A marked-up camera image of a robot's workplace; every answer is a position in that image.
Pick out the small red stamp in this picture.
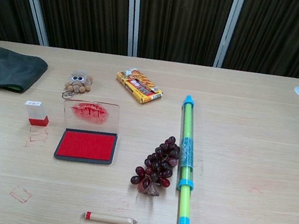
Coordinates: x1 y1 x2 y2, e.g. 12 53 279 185
21 99 53 128

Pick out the red ink pad clear lid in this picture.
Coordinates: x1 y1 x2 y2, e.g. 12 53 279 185
53 96 124 168

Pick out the yellow snack box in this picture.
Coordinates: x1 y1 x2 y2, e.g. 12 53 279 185
112 66 167 108

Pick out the dark red grape bunch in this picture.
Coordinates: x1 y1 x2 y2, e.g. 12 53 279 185
128 131 183 200

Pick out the blue green water pump toy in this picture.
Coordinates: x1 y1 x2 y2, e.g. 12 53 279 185
157 93 226 224

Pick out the dark folded cloth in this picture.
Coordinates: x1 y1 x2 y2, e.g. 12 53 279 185
0 46 51 97

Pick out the brown plush keychain toy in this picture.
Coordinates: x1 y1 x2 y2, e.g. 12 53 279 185
61 67 96 101

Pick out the aluminium frame post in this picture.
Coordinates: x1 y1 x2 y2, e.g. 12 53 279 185
7 0 56 47
117 0 146 58
213 0 246 71

